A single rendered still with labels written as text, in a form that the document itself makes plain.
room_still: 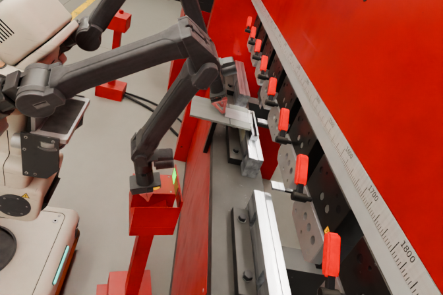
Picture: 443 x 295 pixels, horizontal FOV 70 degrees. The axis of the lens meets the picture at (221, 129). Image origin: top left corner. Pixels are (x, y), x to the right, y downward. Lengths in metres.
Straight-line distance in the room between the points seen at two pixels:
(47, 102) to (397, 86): 0.67
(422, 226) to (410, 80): 0.20
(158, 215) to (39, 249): 0.68
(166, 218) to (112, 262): 0.83
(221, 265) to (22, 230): 1.06
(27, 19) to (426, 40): 0.80
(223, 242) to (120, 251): 1.07
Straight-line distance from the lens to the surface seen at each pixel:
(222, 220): 1.08
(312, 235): 0.66
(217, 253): 0.99
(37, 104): 0.79
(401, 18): 0.60
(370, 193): 0.53
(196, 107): 1.35
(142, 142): 0.92
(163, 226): 1.22
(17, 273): 1.64
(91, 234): 2.08
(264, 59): 1.19
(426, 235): 0.45
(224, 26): 2.13
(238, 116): 1.39
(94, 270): 1.95
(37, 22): 0.90
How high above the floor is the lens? 1.65
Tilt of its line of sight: 31 degrees down
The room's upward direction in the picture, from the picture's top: 19 degrees clockwise
